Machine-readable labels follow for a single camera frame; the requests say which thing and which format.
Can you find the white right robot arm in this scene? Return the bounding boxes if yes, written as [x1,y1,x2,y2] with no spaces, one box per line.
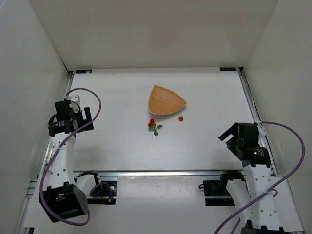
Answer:
[219,123,286,234]

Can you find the aluminium frame rail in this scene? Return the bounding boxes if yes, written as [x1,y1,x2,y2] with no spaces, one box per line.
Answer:
[17,70,75,234]
[73,170,244,178]
[237,67,279,176]

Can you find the front aluminium frame rail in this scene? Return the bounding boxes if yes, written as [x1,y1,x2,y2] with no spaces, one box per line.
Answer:
[73,170,244,178]

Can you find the woven triangular fruit basket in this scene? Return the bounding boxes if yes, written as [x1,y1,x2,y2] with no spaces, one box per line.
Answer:
[148,85,187,115]

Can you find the left aluminium frame rail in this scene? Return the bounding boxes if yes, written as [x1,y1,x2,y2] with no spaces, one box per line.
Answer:
[17,70,75,234]

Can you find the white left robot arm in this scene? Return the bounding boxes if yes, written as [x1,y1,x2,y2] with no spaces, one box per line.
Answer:
[39,99,94,226]

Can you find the right aluminium frame rail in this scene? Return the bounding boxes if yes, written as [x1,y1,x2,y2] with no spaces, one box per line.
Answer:
[237,67,279,176]

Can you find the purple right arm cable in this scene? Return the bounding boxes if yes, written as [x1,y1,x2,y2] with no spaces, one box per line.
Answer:
[214,121,306,234]

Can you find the red cherries with leaves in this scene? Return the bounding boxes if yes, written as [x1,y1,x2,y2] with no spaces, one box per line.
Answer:
[148,119,163,137]

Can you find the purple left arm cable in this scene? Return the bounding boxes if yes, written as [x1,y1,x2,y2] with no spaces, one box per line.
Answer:
[39,87,112,225]

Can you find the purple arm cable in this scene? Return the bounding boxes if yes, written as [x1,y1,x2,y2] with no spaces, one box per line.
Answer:
[39,87,112,225]
[214,121,306,234]

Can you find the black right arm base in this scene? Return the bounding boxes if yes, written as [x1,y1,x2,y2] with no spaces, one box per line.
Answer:
[198,170,244,207]

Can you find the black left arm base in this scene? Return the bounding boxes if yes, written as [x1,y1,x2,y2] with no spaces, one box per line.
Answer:
[74,170,117,205]

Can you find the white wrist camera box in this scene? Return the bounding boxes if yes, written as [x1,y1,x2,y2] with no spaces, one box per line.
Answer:
[64,95,80,105]

